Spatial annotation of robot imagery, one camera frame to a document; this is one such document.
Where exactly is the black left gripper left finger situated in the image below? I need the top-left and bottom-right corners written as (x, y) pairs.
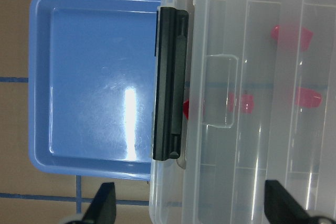
top-left (81, 183), bottom-right (117, 224)

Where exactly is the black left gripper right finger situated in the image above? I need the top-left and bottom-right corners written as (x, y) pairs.
top-left (264, 180), bottom-right (316, 224)

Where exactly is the red block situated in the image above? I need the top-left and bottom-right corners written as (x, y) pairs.
top-left (183, 99), bottom-right (205, 120)
top-left (295, 87), bottom-right (322, 108)
top-left (227, 92), bottom-right (254, 114)
top-left (270, 25), bottom-right (313, 52)

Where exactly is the clear plastic box lid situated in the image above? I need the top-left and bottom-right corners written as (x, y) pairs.
top-left (181, 0), bottom-right (336, 224)

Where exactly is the clear plastic storage box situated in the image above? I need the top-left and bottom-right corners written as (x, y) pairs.
top-left (148, 0), bottom-right (336, 224)

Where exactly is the blue plastic tray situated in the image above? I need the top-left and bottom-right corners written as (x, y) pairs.
top-left (28, 0), bottom-right (161, 180)

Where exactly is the black box latch handle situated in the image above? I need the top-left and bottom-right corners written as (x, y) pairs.
top-left (152, 7), bottom-right (188, 161)

